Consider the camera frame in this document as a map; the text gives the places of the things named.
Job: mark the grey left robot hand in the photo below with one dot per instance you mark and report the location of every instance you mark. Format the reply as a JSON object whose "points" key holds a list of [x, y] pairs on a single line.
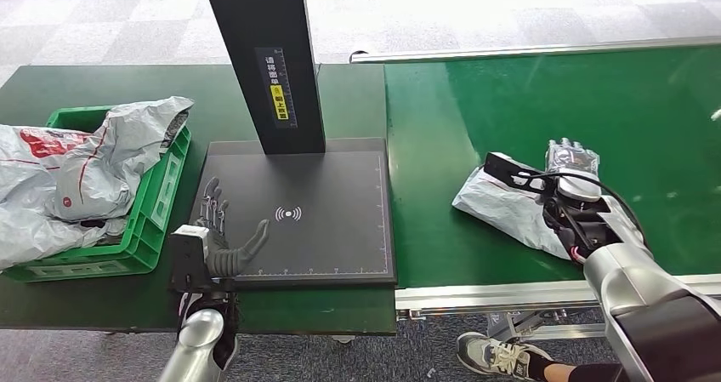
{"points": [[228, 258]]}

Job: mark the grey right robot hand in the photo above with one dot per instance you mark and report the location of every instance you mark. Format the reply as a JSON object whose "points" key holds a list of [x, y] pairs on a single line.
{"points": [[574, 162]]}

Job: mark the grey mailer package red print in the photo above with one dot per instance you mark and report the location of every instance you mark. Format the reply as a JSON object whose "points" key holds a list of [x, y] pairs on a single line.
{"points": [[507, 210]]}

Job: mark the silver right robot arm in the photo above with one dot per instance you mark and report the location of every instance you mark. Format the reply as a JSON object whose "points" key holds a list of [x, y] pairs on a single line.
{"points": [[648, 300]]}

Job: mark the green conveyor belt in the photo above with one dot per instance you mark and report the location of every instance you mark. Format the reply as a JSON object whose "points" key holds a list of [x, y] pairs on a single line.
{"points": [[507, 103]]}

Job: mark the crumpled grey mailer package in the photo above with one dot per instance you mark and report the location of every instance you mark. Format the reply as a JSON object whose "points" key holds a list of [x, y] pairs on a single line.
{"points": [[112, 159]]}

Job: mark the aluminium conveyor crossbar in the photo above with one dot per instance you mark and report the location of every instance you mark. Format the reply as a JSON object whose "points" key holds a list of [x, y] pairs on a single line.
{"points": [[563, 330]]}

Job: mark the large grey mailer package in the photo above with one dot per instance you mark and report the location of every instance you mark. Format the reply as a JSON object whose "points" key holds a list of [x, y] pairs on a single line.
{"points": [[22, 199]]}

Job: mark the green plastic crate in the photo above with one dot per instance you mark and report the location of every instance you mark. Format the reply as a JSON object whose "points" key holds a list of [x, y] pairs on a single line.
{"points": [[149, 221]]}

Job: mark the white table foot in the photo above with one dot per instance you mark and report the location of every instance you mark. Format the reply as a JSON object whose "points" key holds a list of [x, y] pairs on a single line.
{"points": [[342, 339]]}

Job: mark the yellow and black column label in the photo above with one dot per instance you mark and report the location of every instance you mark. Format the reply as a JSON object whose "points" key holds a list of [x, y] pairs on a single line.
{"points": [[277, 95]]}

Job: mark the person's grey sneaker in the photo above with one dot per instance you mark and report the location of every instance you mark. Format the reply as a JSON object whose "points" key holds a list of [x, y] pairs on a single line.
{"points": [[495, 357]]}

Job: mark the black scanner column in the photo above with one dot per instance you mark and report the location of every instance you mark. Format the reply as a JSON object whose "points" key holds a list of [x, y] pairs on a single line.
{"points": [[265, 18]]}

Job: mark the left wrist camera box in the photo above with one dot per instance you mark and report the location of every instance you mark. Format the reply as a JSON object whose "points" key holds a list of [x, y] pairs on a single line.
{"points": [[189, 255]]}

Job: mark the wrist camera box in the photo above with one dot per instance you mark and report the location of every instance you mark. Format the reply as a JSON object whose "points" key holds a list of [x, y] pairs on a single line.
{"points": [[189, 255], [507, 171]]}

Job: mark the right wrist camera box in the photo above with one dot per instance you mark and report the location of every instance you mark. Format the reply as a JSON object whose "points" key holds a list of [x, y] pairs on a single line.
{"points": [[507, 171]]}

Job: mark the black scanner base plate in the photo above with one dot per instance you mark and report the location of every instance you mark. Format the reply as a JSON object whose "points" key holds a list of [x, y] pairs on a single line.
{"points": [[338, 238]]}

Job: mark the thin aluminium conveyor side rail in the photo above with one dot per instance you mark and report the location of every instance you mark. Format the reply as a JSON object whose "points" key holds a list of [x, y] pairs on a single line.
{"points": [[535, 50]]}

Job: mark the wide aluminium conveyor side rail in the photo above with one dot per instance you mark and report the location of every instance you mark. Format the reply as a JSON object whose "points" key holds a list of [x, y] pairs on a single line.
{"points": [[479, 298]]}

